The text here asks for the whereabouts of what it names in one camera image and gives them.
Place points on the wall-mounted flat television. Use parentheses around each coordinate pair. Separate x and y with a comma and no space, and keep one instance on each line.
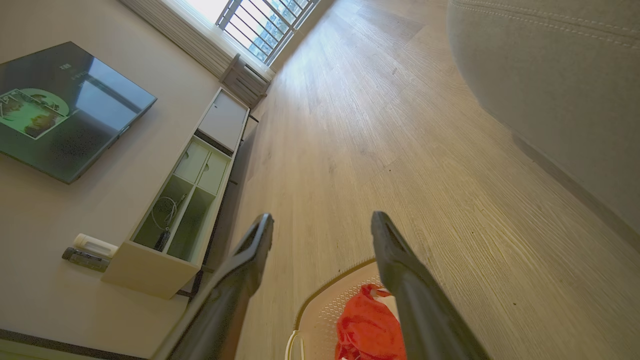
(65,110)

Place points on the white pleated curtain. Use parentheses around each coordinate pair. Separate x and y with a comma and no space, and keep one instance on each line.
(190,35)

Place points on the red cloth garment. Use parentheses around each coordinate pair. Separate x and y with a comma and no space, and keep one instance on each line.
(367,330)

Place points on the cream perforated laundry basket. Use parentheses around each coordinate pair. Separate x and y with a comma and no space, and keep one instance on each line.
(320,320)

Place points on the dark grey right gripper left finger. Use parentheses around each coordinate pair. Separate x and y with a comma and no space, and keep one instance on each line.
(227,295)

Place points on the white open-shelf TV cabinet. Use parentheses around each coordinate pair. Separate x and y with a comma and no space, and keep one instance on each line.
(150,272)

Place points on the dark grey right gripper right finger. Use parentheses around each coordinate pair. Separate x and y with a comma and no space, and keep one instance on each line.
(415,300)

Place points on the grey fabric sofa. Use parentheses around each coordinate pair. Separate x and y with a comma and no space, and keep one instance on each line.
(550,75)

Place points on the grey window railing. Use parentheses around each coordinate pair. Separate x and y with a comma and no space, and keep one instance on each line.
(265,25)

